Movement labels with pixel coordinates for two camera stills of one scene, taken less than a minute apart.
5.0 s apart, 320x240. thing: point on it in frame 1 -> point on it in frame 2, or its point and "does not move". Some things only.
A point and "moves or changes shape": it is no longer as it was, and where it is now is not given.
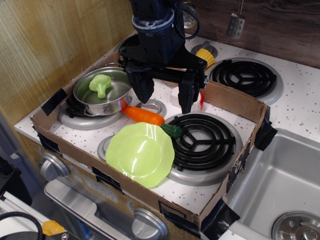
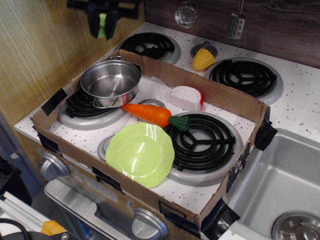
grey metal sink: (284, 176) does not move
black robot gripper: (160, 53) -> (110, 9)
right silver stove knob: (147, 224) does not move
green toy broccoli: (99, 83) -> (102, 34)
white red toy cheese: (197, 105) does not move
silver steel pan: (103, 91) moves or changes shape
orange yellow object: (50, 227) does not move
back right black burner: (258, 79) does not move
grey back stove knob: (206, 44) does not move
